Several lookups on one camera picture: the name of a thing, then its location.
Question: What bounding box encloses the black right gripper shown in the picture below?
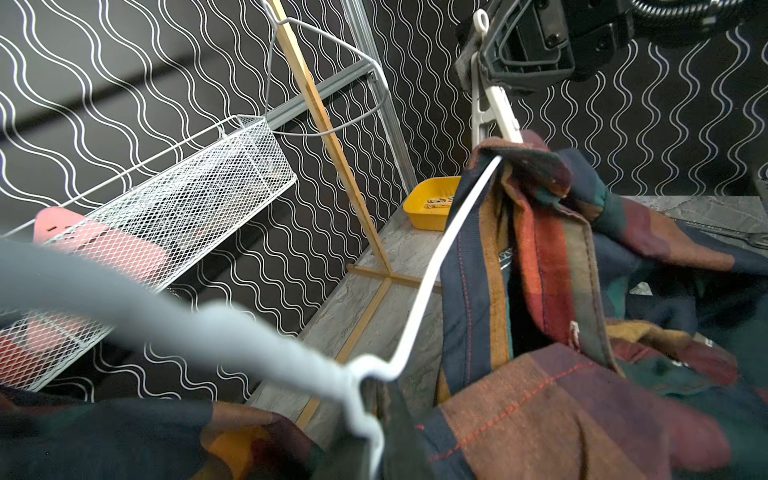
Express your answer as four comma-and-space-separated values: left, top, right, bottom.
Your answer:
455, 1, 634, 93

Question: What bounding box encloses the pink triangular item in basket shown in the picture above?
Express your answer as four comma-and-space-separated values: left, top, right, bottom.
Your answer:
1, 207, 168, 389

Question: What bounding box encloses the steel wrench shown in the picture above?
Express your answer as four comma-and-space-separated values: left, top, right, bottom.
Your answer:
675, 218, 767, 250

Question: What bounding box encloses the white wire mesh basket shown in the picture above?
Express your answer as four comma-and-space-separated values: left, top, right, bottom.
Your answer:
23, 115, 297, 391

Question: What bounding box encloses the multicolour plaid shirt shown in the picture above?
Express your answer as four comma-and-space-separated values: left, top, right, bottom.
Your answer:
1, 387, 324, 479
416, 132, 767, 479

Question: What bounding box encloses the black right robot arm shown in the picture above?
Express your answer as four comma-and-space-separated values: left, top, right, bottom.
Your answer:
454, 0, 767, 97

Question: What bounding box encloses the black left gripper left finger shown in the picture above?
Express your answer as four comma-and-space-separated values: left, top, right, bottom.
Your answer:
312, 435, 369, 480

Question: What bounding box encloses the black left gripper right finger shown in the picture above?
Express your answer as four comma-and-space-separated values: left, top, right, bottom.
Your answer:
377, 382, 434, 480

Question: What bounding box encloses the white wire hanger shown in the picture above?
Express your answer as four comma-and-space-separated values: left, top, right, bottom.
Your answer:
260, 1, 390, 137

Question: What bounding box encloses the wooden clothes rack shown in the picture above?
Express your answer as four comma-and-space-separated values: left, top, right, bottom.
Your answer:
266, 0, 442, 430

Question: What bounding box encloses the yellow plastic tray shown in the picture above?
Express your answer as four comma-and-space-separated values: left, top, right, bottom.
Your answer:
403, 176, 460, 232

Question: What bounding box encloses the white clothespin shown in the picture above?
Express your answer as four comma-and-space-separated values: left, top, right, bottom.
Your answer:
469, 8, 524, 150

